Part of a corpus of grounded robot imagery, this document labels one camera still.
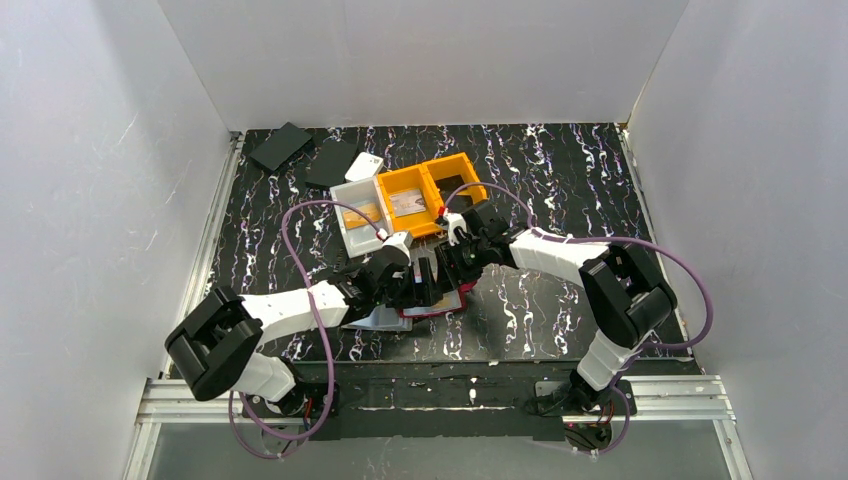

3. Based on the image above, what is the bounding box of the red leather card holder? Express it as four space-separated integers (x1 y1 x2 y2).
397 282 477 320

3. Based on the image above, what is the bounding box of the grey card holder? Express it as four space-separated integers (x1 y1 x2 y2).
343 306 412 332

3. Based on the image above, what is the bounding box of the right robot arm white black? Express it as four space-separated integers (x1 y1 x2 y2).
436 200 677 394

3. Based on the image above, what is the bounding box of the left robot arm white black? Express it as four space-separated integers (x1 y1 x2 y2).
164 246 444 402

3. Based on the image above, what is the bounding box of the black card in bin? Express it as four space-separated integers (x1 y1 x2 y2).
435 175 465 196

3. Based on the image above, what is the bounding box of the orange card in bin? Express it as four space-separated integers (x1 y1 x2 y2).
342 203 382 230

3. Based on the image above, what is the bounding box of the id card in bin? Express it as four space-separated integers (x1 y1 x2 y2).
389 189 427 217

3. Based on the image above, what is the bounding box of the white plastic bin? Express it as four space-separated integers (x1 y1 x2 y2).
330 177 393 257

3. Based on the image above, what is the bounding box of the orange bin middle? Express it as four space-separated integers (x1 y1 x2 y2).
377 165 444 238

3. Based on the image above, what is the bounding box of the orange bin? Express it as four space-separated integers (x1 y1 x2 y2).
377 165 444 238
423 152 488 212

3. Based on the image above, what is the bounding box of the orange bin right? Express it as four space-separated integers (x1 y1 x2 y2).
423 152 488 212

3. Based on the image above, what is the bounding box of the white small box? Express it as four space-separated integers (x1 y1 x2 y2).
344 152 385 182

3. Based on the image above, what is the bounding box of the black flat box right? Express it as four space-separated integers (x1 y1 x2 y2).
305 140 359 190

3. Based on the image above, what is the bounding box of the black flat box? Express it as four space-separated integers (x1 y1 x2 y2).
248 122 312 173
305 140 359 190

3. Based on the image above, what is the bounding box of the black flat box left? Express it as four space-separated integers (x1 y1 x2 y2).
248 122 312 173

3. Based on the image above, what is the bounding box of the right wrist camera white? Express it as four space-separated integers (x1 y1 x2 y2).
436 206 468 246

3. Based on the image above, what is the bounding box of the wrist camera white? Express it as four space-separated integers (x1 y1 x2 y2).
378 231 414 263
436 206 468 246

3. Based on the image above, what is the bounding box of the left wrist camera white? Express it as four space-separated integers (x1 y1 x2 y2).
378 231 414 263

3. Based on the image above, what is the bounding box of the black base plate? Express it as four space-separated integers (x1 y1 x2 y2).
238 360 637 442

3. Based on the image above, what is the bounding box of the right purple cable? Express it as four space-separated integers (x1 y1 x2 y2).
442 182 715 455

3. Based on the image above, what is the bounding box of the aluminium rail frame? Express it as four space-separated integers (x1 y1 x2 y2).
123 133 752 479

